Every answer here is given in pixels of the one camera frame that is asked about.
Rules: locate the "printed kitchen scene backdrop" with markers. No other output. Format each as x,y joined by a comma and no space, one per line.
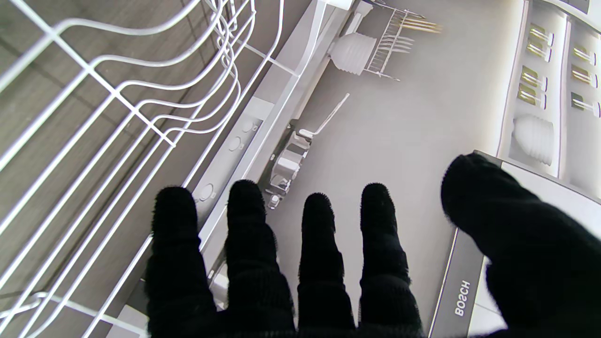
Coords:
399,141

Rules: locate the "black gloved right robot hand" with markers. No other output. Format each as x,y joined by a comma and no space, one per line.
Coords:
540,272

